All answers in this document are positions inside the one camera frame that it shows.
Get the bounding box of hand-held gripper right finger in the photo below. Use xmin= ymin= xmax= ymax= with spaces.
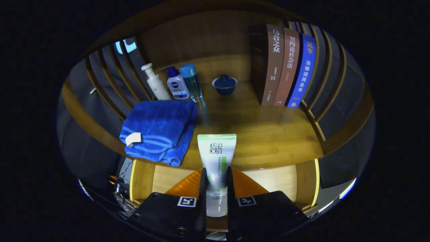
xmin=226 ymin=166 xmax=309 ymax=242

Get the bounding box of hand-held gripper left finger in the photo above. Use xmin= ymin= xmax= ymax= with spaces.
xmin=128 ymin=167 xmax=207 ymax=242

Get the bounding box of wooden drawer with black knob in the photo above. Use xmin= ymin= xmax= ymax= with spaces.
xmin=129 ymin=159 xmax=319 ymax=232

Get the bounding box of white and green cleanser tube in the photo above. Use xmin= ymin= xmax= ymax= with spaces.
xmin=197 ymin=134 xmax=237 ymax=217

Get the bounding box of wooden countertop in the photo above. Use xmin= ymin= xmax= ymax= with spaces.
xmin=119 ymin=55 xmax=325 ymax=170

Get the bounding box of wooden cabinet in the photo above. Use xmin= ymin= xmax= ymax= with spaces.
xmin=57 ymin=2 xmax=375 ymax=189

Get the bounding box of folded blue towel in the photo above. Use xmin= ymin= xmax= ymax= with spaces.
xmin=119 ymin=99 xmax=198 ymax=167

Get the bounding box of clear teal bottle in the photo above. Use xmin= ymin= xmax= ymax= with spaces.
xmin=179 ymin=64 xmax=204 ymax=103

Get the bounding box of white lotion bottle blue cap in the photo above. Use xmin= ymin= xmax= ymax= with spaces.
xmin=165 ymin=66 xmax=191 ymax=100

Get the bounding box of dark blue lidded teacup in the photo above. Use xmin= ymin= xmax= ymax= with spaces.
xmin=212 ymin=74 xmax=238 ymax=96

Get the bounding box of white pump bottle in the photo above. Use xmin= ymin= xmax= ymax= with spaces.
xmin=141 ymin=63 xmax=172 ymax=101

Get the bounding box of dark brown book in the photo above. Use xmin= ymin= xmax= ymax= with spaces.
xmin=249 ymin=24 xmax=285 ymax=107

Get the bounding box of reddish brown book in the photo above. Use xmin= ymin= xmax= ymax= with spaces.
xmin=273 ymin=27 xmax=300 ymax=107

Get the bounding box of blue book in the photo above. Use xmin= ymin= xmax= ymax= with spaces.
xmin=287 ymin=33 xmax=317 ymax=109

